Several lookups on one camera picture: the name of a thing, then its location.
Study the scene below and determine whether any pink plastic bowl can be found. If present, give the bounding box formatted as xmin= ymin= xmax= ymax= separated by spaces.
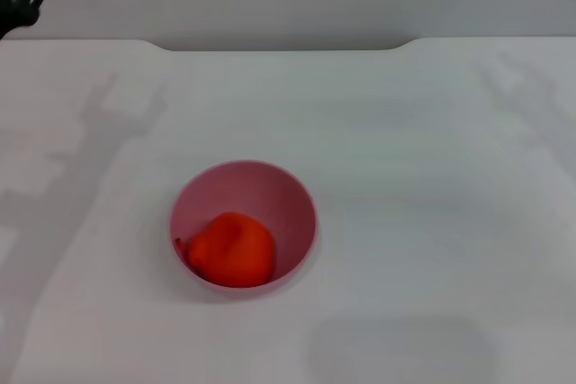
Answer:
xmin=168 ymin=159 xmax=320 ymax=295

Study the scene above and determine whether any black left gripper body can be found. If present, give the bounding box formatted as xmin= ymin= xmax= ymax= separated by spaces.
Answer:
xmin=0 ymin=0 xmax=40 ymax=40

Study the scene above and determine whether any orange toy fruit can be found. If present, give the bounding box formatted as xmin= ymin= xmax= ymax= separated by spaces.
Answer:
xmin=174 ymin=211 xmax=275 ymax=289

